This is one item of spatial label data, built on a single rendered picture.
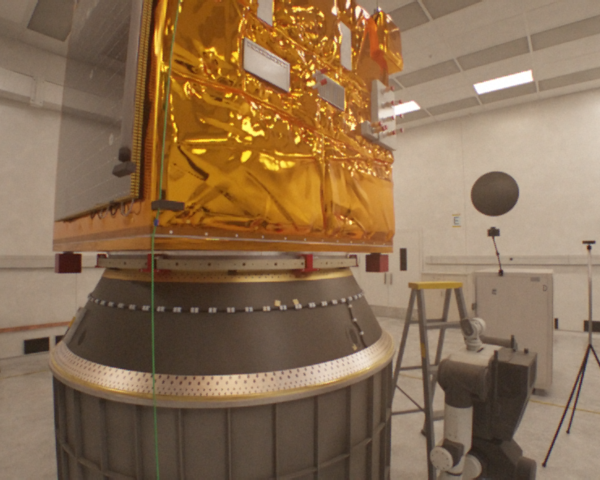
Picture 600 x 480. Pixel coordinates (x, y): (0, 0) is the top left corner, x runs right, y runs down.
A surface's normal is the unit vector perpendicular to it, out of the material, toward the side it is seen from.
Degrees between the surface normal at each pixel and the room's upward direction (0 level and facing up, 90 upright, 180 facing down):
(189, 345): 62
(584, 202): 90
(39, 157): 90
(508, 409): 90
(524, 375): 90
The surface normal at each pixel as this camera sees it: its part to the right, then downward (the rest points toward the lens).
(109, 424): -0.32, -0.04
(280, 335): 0.36, -0.50
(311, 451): 0.48, -0.04
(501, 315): -0.64, -0.04
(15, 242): 0.77, -0.03
